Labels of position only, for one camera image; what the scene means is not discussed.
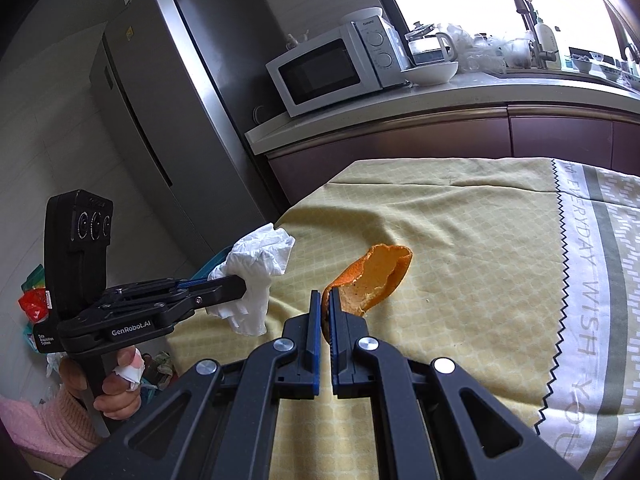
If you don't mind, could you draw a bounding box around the kitchen counter with cabinets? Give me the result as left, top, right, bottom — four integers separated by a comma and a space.
244, 67, 640, 212

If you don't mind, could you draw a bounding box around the orange peel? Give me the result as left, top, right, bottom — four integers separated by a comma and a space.
320, 243, 415, 344

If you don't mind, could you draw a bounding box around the white microwave oven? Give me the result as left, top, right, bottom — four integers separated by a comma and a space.
265, 15, 409, 120

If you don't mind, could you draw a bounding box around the glass kettle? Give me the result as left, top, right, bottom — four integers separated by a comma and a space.
404, 20, 456, 66

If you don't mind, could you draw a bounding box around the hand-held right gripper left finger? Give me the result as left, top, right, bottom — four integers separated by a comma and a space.
62, 290, 323, 480

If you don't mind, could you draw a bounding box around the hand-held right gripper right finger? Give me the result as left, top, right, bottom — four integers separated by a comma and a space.
330, 287, 583, 480

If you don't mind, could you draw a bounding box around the wide white bowl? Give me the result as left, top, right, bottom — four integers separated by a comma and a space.
399, 61, 460, 86

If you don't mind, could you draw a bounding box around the red plastic bag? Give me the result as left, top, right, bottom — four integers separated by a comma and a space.
18, 285, 49, 324

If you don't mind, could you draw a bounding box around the grey refrigerator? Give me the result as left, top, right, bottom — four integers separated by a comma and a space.
88, 0, 297, 267

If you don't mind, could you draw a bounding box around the person's left hand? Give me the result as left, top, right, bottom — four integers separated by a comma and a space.
59, 346, 146, 421

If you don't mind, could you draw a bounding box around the kitchen faucet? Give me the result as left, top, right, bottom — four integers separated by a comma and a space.
497, 0, 559, 69

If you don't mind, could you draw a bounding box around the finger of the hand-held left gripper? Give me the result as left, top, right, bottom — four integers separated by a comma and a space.
175, 275, 249, 312

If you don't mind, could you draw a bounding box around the white bowl on microwave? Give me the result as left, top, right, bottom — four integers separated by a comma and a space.
341, 7, 385, 26

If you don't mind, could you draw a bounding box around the white tissue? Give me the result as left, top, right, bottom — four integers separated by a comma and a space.
207, 223, 296, 338

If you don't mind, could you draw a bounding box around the yellow patterned tablecloth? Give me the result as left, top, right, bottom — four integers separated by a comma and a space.
165, 156, 640, 480

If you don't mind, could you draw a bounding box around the white soap bottle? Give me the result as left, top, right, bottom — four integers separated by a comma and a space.
533, 10, 559, 54

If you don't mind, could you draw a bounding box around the pile of clear plastic bags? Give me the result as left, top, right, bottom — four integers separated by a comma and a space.
444, 22, 532, 74

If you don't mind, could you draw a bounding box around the group of small dishes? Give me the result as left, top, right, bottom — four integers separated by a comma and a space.
569, 47, 640, 84

